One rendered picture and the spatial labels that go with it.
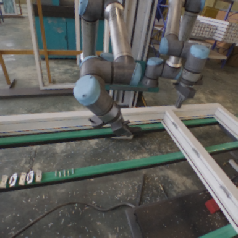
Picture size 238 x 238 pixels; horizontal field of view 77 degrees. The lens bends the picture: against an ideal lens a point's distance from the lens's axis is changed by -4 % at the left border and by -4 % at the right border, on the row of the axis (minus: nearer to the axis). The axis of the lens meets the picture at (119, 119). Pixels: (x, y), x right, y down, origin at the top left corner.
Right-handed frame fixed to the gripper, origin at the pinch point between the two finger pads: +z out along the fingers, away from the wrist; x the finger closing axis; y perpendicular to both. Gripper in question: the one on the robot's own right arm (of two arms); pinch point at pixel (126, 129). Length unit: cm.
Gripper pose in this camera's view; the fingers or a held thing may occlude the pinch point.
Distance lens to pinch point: 75.1
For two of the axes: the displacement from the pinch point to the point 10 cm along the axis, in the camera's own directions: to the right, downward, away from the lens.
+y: 8.7, -4.4, -2.4
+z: 4.4, 4.5, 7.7
